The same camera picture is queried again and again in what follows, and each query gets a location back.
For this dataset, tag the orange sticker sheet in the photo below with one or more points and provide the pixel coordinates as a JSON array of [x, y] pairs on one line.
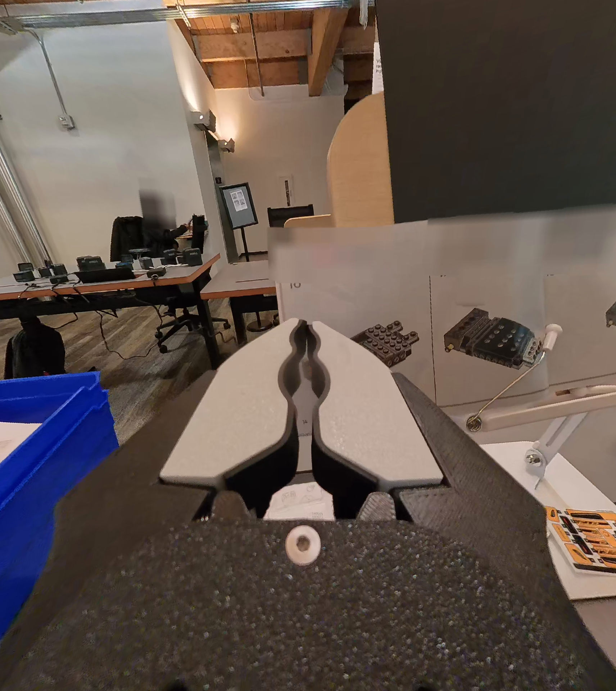
[[599, 540]]

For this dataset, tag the brown-edged office desk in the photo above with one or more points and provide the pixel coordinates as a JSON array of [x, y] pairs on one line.
[[238, 280], [178, 272]]

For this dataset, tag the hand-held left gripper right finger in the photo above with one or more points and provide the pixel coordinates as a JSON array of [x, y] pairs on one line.
[[375, 426]]

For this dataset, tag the wall lamps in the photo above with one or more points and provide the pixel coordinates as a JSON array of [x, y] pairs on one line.
[[205, 121]]

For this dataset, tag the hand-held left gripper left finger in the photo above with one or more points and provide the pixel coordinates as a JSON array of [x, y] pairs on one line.
[[238, 426]]

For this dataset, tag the black backpack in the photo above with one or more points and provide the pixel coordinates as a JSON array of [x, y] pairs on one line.
[[35, 351]]

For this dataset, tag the blue plastic bin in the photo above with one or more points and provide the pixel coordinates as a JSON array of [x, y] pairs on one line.
[[27, 513]]

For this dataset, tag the group of black devices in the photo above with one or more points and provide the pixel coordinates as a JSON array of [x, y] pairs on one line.
[[54, 270]]

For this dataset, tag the opened printed paper bag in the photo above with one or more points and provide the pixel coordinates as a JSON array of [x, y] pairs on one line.
[[297, 502]]

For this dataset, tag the black office chair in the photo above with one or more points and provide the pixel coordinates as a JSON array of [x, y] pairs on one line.
[[189, 318]]

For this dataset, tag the toy instruction booklet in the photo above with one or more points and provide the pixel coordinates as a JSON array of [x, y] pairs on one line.
[[421, 302]]

